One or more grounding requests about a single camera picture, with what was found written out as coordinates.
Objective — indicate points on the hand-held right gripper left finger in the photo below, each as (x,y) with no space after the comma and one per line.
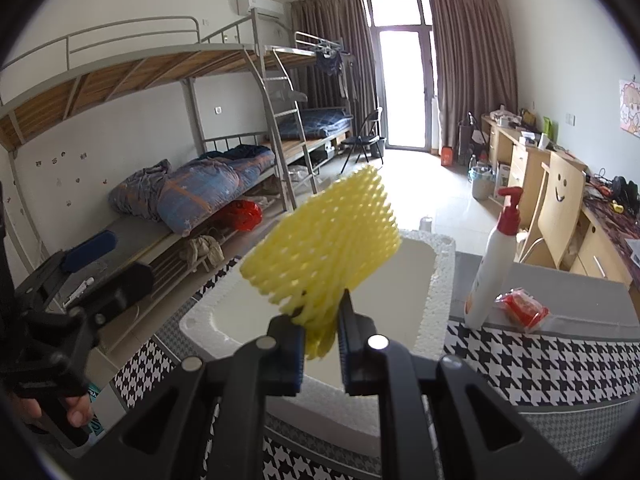
(295,360)

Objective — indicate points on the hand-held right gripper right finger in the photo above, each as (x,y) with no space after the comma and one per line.
(345,350)

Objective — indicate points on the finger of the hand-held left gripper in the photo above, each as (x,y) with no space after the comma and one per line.
(122,285)
(92,250)

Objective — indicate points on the white foam box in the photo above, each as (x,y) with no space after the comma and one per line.
(390,285)

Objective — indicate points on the yellow foam fruit net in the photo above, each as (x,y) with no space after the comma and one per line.
(325,240)

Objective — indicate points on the person's left hand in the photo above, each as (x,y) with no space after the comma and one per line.
(80,412)

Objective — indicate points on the blue orange quilt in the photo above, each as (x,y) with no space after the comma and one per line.
(200,185)

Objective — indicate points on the red plastic bag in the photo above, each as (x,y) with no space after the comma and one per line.
(242,215)

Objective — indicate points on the white pump lotion bottle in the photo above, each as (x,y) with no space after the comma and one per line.
(487,270)

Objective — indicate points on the houndstooth tablecloth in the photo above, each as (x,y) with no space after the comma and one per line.
(525,360)

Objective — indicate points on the red snack packet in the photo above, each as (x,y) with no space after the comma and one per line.
(522,310)

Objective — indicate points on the grey metal bunk bed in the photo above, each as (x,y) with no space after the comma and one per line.
(300,55)
(150,70)

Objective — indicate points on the black folding chair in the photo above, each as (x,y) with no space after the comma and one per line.
(365,140)

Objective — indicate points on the grey bucket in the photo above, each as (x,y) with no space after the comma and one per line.
(482,185)

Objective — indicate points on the blue checked bedding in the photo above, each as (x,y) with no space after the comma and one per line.
(315,122)

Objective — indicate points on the black bag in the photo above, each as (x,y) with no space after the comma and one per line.
(470,135)

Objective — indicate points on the wooden chair with smiley face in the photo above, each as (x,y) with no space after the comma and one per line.
(562,195)

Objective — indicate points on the glass balcony door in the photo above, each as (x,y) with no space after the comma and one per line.
(402,85)

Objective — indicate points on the long wooden desk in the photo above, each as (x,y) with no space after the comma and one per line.
(600,240)

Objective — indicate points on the dark hanging clothes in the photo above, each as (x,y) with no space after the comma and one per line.
(329,62)

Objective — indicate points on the white air conditioner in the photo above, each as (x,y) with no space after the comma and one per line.
(260,5)

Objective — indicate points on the brown curtain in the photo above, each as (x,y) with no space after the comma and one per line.
(470,60)
(345,50)

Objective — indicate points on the green paper bag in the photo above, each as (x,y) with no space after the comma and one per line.
(548,126)

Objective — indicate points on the black headphones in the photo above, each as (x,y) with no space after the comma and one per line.
(622,190)

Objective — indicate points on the group of small wall stickers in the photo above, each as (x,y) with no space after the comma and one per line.
(62,154)

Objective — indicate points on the pink wall poster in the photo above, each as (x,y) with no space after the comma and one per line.
(631,107)

